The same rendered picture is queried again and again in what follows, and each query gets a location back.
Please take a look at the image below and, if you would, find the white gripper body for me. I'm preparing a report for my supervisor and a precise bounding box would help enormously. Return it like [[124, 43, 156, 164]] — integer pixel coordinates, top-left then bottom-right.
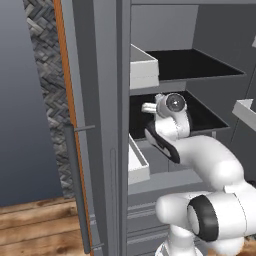
[[141, 102, 158, 115]]

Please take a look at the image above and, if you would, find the black fridge shelf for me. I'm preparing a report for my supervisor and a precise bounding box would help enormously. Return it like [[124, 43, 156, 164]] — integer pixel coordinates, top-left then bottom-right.
[[145, 48, 248, 83], [129, 89, 231, 142]]

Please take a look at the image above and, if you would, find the grey fridge door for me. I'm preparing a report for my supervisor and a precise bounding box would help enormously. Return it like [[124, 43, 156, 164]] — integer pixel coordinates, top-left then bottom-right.
[[53, 0, 132, 256]]

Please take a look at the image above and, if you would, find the grey fridge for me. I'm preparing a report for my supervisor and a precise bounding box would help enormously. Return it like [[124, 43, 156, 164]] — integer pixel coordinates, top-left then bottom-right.
[[117, 0, 256, 256]]

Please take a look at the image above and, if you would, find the grey fridge drawer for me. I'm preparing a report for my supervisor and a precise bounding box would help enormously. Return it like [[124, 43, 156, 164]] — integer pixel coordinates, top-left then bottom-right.
[[127, 192, 174, 256]]

